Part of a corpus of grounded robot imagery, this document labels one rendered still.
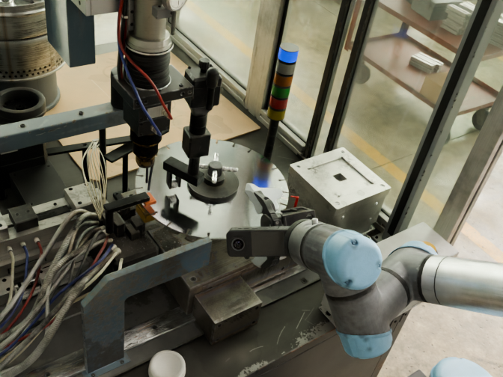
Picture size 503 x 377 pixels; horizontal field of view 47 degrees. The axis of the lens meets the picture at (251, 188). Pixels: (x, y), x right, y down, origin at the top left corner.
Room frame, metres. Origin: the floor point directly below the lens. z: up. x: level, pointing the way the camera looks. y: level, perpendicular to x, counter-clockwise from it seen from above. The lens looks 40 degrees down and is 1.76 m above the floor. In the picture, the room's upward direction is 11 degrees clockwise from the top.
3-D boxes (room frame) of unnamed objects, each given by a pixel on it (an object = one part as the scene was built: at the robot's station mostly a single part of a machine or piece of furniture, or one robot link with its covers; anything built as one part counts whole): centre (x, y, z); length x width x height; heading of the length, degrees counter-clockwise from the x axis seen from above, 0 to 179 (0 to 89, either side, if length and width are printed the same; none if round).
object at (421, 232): (0.91, -0.34, 0.82); 0.28 x 0.11 x 0.15; 132
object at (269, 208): (0.76, -0.03, 1.09); 0.09 x 0.02 x 0.05; 29
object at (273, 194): (0.81, -0.03, 1.08); 0.09 x 0.06 x 0.03; 29
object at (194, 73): (0.90, 0.12, 1.17); 0.06 x 0.05 x 0.20; 123
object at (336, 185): (1.14, -0.21, 0.82); 0.18 x 0.18 x 0.15; 42
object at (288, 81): (1.25, -0.03, 1.08); 0.05 x 0.04 x 0.03; 42
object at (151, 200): (0.84, 0.23, 0.95); 0.10 x 0.03 x 0.07; 132
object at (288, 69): (1.25, -0.03, 1.11); 0.05 x 0.04 x 0.03; 42
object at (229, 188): (0.97, 0.08, 0.96); 0.11 x 0.11 x 0.03
